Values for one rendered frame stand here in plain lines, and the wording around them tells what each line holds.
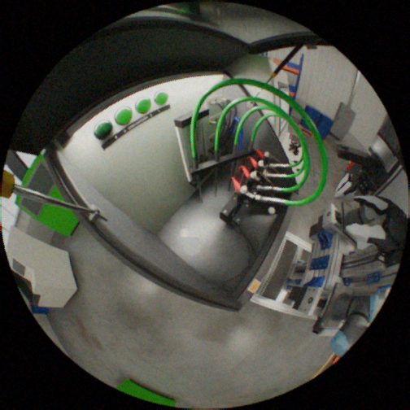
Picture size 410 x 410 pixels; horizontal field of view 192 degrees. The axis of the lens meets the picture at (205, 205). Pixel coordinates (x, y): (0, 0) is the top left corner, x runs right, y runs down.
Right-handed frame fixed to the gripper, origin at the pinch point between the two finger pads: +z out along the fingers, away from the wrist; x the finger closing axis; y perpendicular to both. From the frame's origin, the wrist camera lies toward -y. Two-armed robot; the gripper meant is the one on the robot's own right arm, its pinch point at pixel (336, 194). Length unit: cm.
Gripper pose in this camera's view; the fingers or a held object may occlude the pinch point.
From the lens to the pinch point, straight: 47.8
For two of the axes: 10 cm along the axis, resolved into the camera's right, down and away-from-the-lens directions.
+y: 7.9, 5.2, -3.3
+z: 0.6, 4.7, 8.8
